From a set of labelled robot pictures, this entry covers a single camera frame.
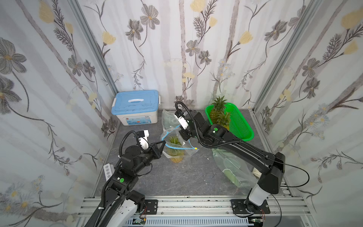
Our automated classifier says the zip-top bag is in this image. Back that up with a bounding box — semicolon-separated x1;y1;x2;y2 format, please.
161;125;199;163
212;148;257;188
162;110;180;132

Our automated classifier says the pineapple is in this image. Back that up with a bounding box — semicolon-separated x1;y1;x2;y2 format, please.
167;136;184;163
209;96;227;124
217;112;231;130

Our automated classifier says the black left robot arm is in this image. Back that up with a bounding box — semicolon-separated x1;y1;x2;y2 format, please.
85;131;166;227

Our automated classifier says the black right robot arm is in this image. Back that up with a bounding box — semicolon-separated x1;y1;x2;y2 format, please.
175;101;285;207

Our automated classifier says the blue lid storage box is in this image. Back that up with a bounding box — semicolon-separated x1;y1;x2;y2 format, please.
111;90;161;126

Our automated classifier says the white power strip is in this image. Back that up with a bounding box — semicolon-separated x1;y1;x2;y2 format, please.
103;163;114;181

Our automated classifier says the green plastic perforated basket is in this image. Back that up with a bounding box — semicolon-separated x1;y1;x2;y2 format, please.
205;103;254;141

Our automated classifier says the beige cloth pad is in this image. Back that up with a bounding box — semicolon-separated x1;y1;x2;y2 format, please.
252;168;262;179

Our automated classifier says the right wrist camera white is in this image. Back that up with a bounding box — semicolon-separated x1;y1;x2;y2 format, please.
174;111;189;130

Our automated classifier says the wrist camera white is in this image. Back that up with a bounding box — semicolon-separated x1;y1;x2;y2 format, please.
137;130;149;150
174;111;189;130

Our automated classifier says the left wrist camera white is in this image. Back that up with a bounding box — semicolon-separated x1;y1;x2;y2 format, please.
137;130;149;150

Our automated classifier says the white perforated cable duct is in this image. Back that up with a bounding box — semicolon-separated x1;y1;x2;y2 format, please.
123;216;254;227

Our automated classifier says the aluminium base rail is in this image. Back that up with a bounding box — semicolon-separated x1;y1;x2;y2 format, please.
76;195;310;219

